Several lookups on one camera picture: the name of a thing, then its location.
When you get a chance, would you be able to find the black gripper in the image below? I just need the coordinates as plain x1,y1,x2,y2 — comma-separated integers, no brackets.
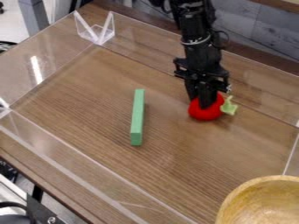
172,38,231,109

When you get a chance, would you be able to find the wooden bowl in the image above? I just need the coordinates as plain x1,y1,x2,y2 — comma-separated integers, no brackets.
215,175,299,224

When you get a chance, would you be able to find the black metal clamp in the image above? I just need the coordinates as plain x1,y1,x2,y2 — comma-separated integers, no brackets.
27,195,67,224

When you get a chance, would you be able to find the black cable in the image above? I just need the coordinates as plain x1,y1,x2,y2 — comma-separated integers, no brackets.
0,201,31,224

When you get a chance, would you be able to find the green rectangular block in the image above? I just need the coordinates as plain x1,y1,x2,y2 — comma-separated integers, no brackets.
130,89,146,146

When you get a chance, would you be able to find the clear acrylic tray enclosure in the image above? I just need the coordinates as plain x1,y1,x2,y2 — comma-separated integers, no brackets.
0,15,299,224

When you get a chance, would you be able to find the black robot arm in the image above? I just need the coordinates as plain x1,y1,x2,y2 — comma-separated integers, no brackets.
168,0,230,109

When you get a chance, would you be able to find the red plush fruit green leaf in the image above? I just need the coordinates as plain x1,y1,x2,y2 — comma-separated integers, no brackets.
188,94,239,121

